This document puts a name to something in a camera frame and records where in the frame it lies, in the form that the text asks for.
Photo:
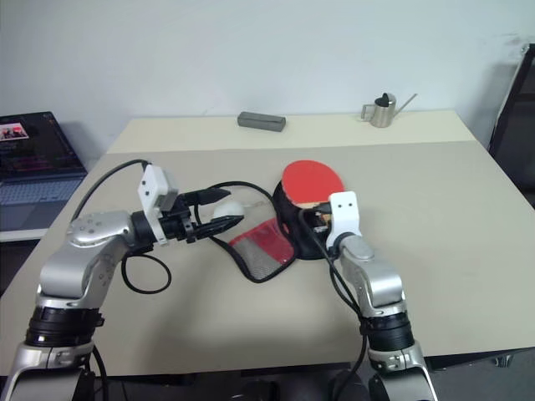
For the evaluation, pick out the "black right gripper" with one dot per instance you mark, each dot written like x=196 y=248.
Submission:
x=319 y=221

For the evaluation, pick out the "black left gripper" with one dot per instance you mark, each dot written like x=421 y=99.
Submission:
x=179 y=225

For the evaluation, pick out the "white table tennis ball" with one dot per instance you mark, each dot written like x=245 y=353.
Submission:
x=227 y=209

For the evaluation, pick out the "red black paddle case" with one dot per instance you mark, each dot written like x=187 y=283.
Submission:
x=288 y=225

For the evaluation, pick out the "red table tennis paddle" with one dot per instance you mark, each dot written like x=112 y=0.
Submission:
x=311 y=179

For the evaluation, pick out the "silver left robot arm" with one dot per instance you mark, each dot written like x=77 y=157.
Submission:
x=83 y=250

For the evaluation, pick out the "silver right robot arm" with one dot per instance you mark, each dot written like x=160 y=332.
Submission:
x=376 y=284

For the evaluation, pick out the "grey oblong case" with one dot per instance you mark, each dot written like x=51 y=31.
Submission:
x=262 y=122

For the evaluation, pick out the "silver metal watering can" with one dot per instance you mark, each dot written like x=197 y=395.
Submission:
x=383 y=113

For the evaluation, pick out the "open laptop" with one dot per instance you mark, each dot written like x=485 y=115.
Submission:
x=37 y=146

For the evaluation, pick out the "white side desk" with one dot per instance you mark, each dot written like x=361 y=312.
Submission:
x=21 y=236

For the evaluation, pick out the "black chair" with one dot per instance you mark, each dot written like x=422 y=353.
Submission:
x=516 y=125

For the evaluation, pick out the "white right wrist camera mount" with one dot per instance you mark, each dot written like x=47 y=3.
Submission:
x=344 y=213

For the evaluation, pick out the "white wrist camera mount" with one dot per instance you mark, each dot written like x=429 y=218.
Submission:
x=344 y=213
x=154 y=184

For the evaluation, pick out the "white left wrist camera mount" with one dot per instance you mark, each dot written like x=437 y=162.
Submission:
x=154 y=184

